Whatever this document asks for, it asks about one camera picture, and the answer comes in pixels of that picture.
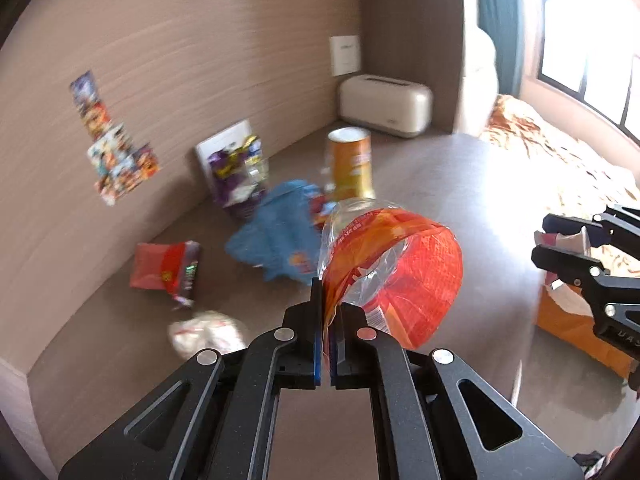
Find white pink yogurt cup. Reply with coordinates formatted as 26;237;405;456
534;226;592;318

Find orange clear plastic snack bag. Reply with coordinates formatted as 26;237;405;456
318;198;463;360

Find orange bed cover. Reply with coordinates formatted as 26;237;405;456
480;94;639;378

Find crumpled white paper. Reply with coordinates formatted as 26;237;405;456
167;310;247;361

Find red snack wrapper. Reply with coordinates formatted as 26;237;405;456
129;240;202;308

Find blue snack bag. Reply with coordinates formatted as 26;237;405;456
224;180;324;285

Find white pillow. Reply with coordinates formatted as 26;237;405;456
456;26;499;136

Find purple snack bag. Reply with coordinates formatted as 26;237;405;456
207;134;268;221

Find cream toaster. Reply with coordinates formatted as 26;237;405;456
338;75;433;139

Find teal curtain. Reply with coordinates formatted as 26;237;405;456
477;0;525;96

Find orange chip can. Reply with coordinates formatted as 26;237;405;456
326;127;375;202

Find window frame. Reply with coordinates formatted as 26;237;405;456
535;0;639;141

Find colourful wall stickers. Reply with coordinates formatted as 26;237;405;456
70;70;160;206

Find white wall outlet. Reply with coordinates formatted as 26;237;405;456
330;35;361;77

